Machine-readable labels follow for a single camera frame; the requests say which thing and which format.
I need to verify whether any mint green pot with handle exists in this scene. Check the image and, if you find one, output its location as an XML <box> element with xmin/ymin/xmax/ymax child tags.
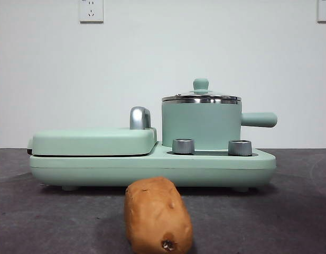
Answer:
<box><xmin>161</xmin><ymin>96</ymin><xmax>278</xmax><ymax>149</ymax></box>

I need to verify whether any silver control knob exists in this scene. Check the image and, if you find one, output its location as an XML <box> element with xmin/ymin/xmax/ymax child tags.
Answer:
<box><xmin>228</xmin><ymin>139</ymin><xmax>253</xmax><ymax>157</ymax></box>
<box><xmin>172</xmin><ymin>138</ymin><xmax>196</xmax><ymax>155</ymax></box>

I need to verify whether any white wall socket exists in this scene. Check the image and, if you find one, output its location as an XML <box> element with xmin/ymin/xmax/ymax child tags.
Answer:
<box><xmin>78</xmin><ymin>0</ymin><xmax>104</xmax><ymax>23</ymax></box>
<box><xmin>316</xmin><ymin>0</ymin><xmax>326</xmax><ymax>23</ymax></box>

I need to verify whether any brown potato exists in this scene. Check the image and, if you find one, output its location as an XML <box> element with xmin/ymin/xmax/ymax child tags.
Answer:
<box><xmin>124</xmin><ymin>176</ymin><xmax>193</xmax><ymax>254</ymax></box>

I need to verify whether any glass pot lid green knob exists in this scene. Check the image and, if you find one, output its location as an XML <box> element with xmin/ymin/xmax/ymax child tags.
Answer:
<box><xmin>162</xmin><ymin>77</ymin><xmax>242</xmax><ymax>104</ymax></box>

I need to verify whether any mint green breakfast machine base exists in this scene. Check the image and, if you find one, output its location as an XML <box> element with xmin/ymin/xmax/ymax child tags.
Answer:
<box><xmin>29</xmin><ymin>141</ymin><xmax>277</xmax><ymax>192</ymax></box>

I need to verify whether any chrome grill lid handle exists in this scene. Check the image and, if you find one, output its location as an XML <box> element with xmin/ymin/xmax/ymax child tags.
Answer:
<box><xmin>129</xmin><ymin>106</ymin><xmax>153</xmax><ymax>131</ymax></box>

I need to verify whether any mint green grill lid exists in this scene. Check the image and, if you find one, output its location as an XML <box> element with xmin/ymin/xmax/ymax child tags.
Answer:
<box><xmin>27</xmin><ymin>126</ymin><xmax>159</xmax><ymax>157</ymax></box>

